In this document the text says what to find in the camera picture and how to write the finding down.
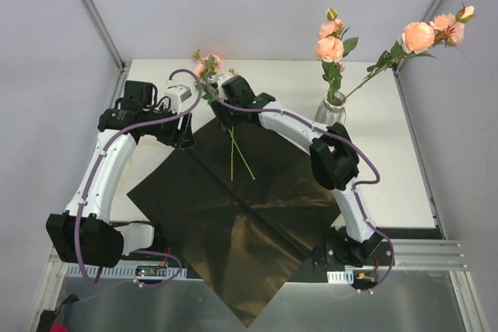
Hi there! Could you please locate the artificial rose stem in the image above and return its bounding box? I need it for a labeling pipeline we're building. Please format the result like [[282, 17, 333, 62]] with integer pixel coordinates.
[[192, 50, 256, 180], [345, 4, 476, 100], [314, 8, 359, 106], [229, 68, 236, 181]]

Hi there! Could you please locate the black wrapping paper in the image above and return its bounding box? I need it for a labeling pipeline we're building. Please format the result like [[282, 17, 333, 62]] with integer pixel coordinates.
[[128, 120, 339, 326]]

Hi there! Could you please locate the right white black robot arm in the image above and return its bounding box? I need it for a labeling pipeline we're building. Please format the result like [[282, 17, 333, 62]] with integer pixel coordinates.
[[205, 75, 383, 266]]

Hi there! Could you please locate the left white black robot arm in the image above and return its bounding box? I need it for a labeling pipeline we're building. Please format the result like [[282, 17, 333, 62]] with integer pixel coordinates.
[[46, 80, 195, 268]]

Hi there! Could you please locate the white ribbed ceramic vase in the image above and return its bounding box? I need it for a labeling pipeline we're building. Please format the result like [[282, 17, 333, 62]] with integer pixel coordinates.
[[314, 91, 347, 126]]

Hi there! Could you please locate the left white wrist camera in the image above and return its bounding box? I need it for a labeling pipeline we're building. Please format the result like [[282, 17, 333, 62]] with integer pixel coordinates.
[[165, 85, 192, 114]]

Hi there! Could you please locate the left aluminium corner post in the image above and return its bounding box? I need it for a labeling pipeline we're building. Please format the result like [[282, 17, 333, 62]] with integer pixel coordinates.
[[80, 0, 126, 71]]

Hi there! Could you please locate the left white cable duct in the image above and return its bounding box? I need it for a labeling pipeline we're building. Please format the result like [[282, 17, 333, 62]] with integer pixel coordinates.
[[66, 264, 187, 281]]

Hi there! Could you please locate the white cable duct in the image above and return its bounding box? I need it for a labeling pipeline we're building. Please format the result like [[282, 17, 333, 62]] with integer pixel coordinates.
[[327, 270, 355, 285], [66, 264, 187, 281]]

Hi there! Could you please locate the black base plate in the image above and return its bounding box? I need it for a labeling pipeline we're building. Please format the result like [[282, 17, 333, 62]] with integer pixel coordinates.
[[118, 221, 394, 283]]

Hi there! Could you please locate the right white cable duct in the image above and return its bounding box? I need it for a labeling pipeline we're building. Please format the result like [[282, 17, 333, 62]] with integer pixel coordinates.
[[327, 270, 355, 285]]

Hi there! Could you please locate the black and red strap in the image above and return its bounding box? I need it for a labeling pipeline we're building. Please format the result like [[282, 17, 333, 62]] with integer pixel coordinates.
[[29, 293, 80, 332]]

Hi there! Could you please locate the aluminium frame rail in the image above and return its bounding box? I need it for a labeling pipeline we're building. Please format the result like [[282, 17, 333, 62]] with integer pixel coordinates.
[[49, 238, 468, 271]]

